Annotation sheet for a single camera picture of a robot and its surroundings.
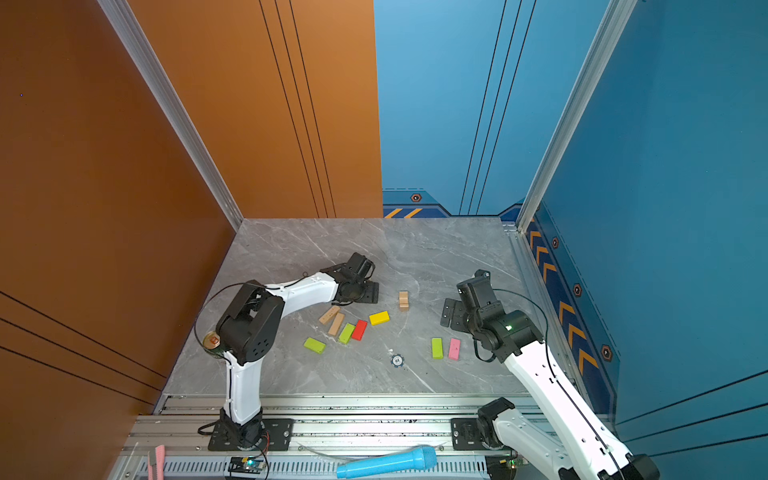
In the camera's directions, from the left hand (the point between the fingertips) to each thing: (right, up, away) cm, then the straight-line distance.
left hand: (370, 291), depth 99 cm
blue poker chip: (+9, -18, -14) cm, 24 cm away
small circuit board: (-28, -38, -28) cm, 55 cm away
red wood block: (-3, -11, -8) cm, 14 cm away
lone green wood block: (-16, -15, -11) cm, 24 cm away
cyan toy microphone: (+13, -34, -32) cm, 48 cm away
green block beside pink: (+21, -15, -12) cm, 28 cm away
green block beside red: (-7, -12, -9) cm, 16 cm away
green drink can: (-41, -11, -20) cm, 47 cm away
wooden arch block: (+11, -3, -2) cm, 11 cm away
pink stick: (-47, -36, -29) cm, 66 cm away
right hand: (+24, -3, -23) cm, 34 cm away
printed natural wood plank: (-13, -7, -5) cm, 15 cm away
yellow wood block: (+3, -8, -6) cm, 10 cm away
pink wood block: (+26, -16, -12) cm, 32 cm away
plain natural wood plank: (-10, -9, -7) cm, 16 cm away
